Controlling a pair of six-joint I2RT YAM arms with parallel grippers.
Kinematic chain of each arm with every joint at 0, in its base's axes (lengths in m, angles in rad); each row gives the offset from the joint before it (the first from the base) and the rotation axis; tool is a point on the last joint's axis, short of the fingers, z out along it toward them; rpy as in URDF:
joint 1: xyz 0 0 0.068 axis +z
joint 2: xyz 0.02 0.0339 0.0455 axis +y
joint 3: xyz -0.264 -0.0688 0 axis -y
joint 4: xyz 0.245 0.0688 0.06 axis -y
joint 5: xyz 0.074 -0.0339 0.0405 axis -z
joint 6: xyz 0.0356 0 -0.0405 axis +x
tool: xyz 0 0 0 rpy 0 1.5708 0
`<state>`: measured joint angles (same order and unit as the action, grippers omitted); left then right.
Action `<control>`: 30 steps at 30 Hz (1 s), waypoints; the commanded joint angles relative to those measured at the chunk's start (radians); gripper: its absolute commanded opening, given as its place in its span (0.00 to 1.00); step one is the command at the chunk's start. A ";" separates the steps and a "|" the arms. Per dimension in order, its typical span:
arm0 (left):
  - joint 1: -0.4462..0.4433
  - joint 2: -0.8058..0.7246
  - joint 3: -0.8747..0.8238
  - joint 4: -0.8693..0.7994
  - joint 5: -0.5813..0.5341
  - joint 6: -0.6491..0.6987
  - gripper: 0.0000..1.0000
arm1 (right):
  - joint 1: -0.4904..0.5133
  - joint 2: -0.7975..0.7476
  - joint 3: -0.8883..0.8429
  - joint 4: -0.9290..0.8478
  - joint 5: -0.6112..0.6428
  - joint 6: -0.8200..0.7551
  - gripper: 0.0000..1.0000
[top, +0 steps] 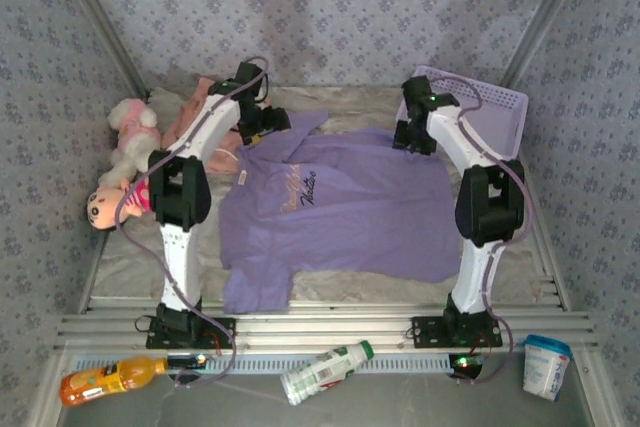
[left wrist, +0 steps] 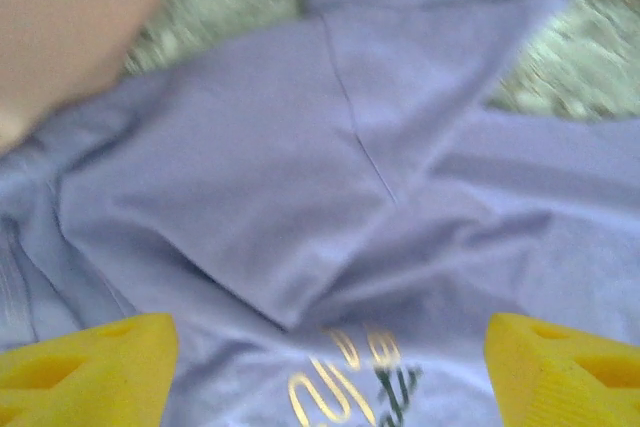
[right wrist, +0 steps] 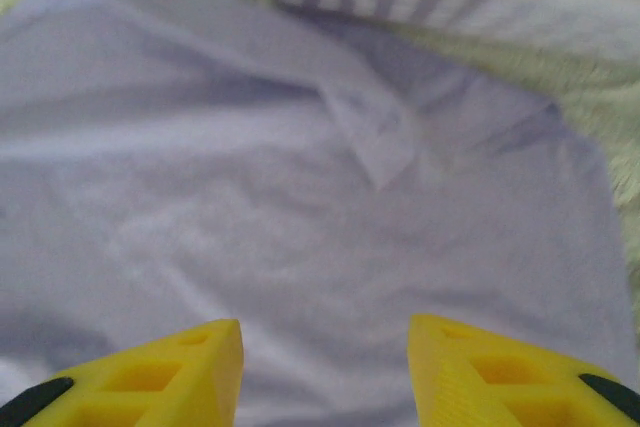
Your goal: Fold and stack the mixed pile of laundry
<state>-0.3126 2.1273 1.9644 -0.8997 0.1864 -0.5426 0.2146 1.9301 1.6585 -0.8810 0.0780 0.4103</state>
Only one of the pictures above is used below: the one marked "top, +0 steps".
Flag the salmon pink garment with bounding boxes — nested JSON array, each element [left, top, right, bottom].
[[160, 76, 242, 175]]

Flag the white plush dog pink outfit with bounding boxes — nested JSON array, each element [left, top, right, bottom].
[[97, 98, 163, 188]]

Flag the aluminium corner post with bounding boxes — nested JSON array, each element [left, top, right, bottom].
[[48, 0, 152, 100], [498, 0, 595, 92]]

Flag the orange juice bottle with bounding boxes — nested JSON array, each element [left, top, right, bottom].
[[59, 355, 170, 408]]

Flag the purple plastic basket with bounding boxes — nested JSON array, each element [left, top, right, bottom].
[[394, 64, 530, 169]]

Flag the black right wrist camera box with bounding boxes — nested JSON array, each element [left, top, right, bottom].
[[391, 118, 415, 152]]

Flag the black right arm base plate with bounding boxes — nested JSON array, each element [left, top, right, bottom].
[[410, 316, 503, 349]]

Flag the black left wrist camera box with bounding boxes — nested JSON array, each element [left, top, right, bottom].
[[268, 105, 293, 133]]

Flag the grey slotted cable duct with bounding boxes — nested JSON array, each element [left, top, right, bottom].
[[73, 353, 482, 377]]

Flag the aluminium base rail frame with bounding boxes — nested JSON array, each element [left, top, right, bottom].
[[53, 296, 599, 349]]

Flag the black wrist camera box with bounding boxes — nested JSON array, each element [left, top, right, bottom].
[[268, 105, 293, 133], [391, 118, 415, 152]]

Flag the white milk bottle green cap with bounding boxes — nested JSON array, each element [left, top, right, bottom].
[[279, 339, 376, 407]]

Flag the purple printed t-shirt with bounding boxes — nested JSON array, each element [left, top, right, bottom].
[[219, 110, 464, 315]]

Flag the small circuit board green light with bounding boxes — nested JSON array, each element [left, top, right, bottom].
[[166, 353, 208, 369], [447, 353, 486, 379]]

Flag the plush doll pink striped shirt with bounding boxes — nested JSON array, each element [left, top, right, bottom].
[[86, 177, 154, 233]]

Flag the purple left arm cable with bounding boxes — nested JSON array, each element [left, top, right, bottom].
[[115, 55, 239, 391]]

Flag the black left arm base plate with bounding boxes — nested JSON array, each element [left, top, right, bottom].
[[145, 317, 237, 350]]

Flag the white yoghurt cup blue lid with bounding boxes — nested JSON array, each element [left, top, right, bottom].
[[522, 333, 573, 403]]

